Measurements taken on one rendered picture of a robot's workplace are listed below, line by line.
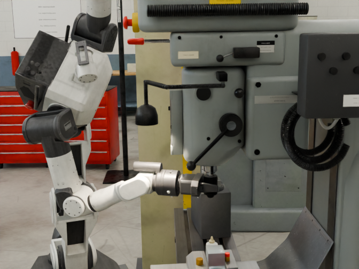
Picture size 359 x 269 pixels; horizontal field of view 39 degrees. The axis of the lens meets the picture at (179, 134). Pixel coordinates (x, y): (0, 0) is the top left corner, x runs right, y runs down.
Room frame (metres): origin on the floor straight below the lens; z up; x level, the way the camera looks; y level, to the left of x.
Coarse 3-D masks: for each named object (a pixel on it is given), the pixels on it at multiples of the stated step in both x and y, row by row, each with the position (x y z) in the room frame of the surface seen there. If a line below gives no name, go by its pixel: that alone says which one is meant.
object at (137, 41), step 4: (128, 40) 1.67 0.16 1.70; (132, 40) 1.67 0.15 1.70; (136, 40) 1.67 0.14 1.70; (140, 40) 1.67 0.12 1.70; (144, 40) 1.68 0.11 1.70; (148, 40) 1.68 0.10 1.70; (152, 40) 1.68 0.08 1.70; (156, 40) 1.68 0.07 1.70; (160, 40) 1.68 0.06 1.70; (164, 40) 1.68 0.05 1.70; (168, 40) 1.68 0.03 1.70; (132, 44) 1.68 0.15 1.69; (136, 44) 1.68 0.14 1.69; (140, 44) 1.68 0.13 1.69
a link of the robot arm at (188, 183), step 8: (168, 176) 1.59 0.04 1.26; (176, 176) 1.59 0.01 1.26; (184, 176) 1.61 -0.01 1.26; (192, 176) 1.61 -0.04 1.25; (200, 176) 1.60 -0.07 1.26; (168, 184) 1.58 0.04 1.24; (176, 184) 1.58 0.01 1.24; (184, 184) 1.57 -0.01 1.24; (192, 184) 1.55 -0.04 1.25; (168, 192) 1.58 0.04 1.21; (176, 192) 1.59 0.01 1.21; (184, 192) 1.57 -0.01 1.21; (192, 192) 1.54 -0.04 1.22
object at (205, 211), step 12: (228, 192) 1.85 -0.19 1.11; (192, 204) 2.01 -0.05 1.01; (204, 204) 1.83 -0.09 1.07; (216, 204) 1.84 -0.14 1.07; (228, 204) 1.85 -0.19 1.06; (192, 216) 2.01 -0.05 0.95; (204, 216) 1.83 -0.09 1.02; (216, 216) 1.84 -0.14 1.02; (228, 216) 1.85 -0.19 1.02; (204, 228) 1.83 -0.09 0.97; (216, 228) 1.84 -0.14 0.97; (228, 228) 1.85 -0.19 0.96
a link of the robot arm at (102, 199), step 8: (80, 192) 1.68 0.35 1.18; (88, 192) 1.70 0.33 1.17; (96, 192) 1.67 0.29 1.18; (104, 192) 1.66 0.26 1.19; (112, 192) 1.64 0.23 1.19; (88, 200) 1.67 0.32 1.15; (96, 200) 1.65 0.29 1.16; (104, 200) 1.65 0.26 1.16; (112, 200) 1.64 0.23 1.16; (120, 200) 1.64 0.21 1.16; (88, 208) 1.65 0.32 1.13; (96, 208) 1.65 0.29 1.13; (104, 208) 1.66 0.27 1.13
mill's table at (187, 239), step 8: (176, 208) 2.18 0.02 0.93; (176, 216) 2.08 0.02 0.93; (184, 216) 2.14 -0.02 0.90; (176, 224) 1.99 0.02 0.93; (184, 224) 1.99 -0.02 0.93; (192, 224) 1.99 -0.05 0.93; (176, 232) 1.91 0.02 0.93; (184, 232) 1.90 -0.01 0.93; (192, 232) 1.90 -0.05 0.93; (176, 240) 1.83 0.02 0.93; (184, 240) 1.83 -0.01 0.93; (192, 240) 1.82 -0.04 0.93; (200, 240) 1.82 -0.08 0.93; (208, 240) 1.82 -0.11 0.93; (216, 240) 1.82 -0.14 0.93; (224, 240) 1.82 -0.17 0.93; (232, 240) 1.82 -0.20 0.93; (176, 248) 1.76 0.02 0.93; (184, 248) 1.75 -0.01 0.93; (192, 248) 1.75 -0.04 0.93; (200, 248) 1.75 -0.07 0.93; (224, 248) 1.80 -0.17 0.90; (232, 248) 1.75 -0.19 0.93; (176, 256) 1.77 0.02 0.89; (184, 256) 1.69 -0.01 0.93
